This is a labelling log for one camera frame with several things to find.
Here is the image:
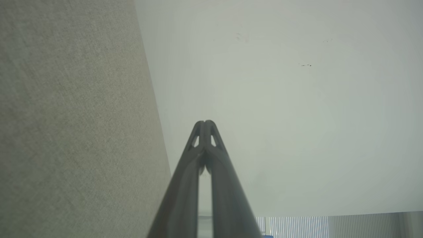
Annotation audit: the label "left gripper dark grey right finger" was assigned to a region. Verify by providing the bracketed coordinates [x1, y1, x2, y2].
[205, 120, 263, 238]

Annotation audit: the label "white vertical window blinds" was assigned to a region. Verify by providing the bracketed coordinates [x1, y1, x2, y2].
[256, 212, 423, 238]

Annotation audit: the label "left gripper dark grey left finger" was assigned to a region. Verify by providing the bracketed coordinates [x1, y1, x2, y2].
[147, 121, 206, 238]

